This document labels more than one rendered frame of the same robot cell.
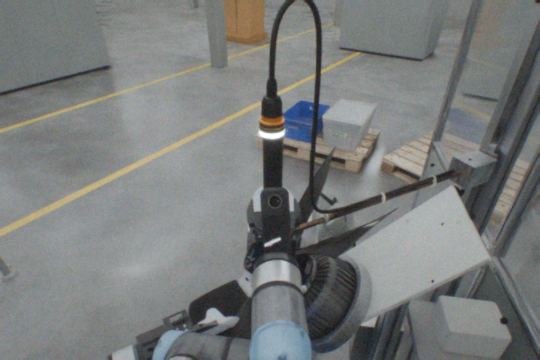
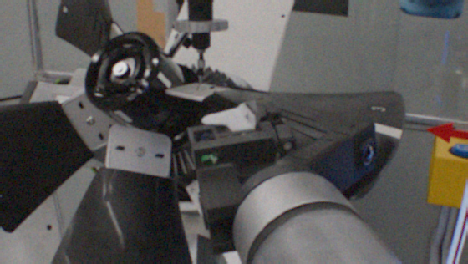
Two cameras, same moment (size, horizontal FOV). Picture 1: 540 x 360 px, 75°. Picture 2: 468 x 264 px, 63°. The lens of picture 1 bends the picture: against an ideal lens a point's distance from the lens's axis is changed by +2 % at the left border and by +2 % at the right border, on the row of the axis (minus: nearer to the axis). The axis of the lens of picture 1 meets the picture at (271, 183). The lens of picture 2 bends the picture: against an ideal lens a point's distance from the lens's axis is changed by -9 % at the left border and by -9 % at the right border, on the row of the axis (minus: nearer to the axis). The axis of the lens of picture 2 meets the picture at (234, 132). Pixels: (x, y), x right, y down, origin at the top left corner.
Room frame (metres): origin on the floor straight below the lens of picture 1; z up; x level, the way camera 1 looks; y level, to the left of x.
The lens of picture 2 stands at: (0.34, 0.50, 1.32)
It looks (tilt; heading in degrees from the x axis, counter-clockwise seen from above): 19 degrees down; 288
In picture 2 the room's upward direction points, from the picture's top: straight up
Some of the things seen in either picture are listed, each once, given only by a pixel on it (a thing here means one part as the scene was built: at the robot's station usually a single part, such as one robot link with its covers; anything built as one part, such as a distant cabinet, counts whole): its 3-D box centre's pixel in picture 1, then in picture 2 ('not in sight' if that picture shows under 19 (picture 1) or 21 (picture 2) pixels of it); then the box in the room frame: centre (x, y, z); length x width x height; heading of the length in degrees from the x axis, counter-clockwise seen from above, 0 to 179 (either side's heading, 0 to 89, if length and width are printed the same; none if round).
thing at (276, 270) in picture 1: (279, 284); not in sight; (0.35, -0.01, 1.46); 0.08 x 0.05 x 0.08; 92
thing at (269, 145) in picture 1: (272, 183); not in sight; (0.55, 0.00, 1.50); 0.03 x 0.03 x 0.21
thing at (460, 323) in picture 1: (466, 321); not in sight; (0.65, -0.60, 0.92); 0.17 x 0.16 x 0.11; 82
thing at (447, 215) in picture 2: not in sight; (447, 217); (0.15, -0.24, 0.92); 0.03 x 0.03 x 0.12; 82
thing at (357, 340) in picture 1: (374, 335); not in sight; (0.72, -0.37, 0.73); 0.15 x 0.09 x 0.22; 82
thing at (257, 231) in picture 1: (275, 249); not in sight; (0.43, -0.01, 1.45); 0.12 x 0.08 x 0.09; 2
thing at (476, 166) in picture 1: (472, 168); not in sight; (0.83, -0.56, 1.36); 0.10 x 0.07 x 0.09; 117
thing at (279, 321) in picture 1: (279, 335); not in sight; (0.27, -0.01, 1.45); 0.11 x 0.08 x 0.09; 2
